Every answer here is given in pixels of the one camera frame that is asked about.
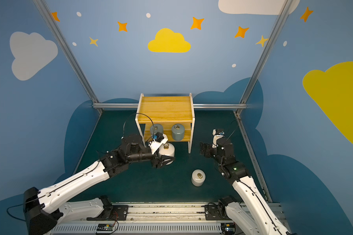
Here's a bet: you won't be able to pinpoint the white canister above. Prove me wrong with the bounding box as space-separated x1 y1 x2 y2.
158 143 175 157
191 169 206 187

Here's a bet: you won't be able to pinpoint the grey-blue canister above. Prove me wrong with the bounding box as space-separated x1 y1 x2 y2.
150 124 164 136
172 123 185 142

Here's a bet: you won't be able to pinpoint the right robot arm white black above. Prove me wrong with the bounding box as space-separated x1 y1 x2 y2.
200 138 292 235

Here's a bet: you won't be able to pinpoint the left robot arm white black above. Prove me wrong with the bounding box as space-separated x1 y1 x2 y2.
23 134 175 235

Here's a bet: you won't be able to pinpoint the right green circuit board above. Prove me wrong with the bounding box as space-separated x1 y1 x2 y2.
221 223 236 235

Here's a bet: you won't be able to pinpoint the green circuit board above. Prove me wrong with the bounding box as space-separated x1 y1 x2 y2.
96 223 115 234
221 223 236 235

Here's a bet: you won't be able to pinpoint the left green circuit board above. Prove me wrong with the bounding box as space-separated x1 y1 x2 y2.
96 223 115 234

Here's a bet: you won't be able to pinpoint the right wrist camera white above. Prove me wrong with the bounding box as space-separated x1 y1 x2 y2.
212 129 225 148

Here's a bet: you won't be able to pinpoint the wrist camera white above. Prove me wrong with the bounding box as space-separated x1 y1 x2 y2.
149 132 168 154
212 129 225 148

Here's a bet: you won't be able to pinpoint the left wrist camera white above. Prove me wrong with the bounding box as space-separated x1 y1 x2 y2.
149 132 168 154

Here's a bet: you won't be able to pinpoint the wooden two-tier shelf white frame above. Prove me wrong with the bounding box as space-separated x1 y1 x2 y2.
135 94 195 153

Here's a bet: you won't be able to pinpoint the left camera black cable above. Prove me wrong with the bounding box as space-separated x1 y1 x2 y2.
123 113 155 139

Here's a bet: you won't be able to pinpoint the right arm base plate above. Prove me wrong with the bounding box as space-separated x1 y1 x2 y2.
204 204 227 220

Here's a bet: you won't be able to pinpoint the aluminium mounting rail front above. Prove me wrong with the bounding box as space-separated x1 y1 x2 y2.
45 202 292 235

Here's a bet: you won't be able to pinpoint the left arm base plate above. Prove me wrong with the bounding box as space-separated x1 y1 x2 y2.
86 205 129 221

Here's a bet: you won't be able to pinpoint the back aluminium frame bar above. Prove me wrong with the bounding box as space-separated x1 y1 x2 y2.
92 103 247 110

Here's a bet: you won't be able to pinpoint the right aluminium frame post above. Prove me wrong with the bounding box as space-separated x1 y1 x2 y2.
235 0 294 117

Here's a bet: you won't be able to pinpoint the aluminium frame post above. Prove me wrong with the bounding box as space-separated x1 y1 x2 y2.
33 0 99 103
235 0 294 117

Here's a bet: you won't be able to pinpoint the left aluminium frame post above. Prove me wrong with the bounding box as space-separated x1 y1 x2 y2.
33 0 99 103

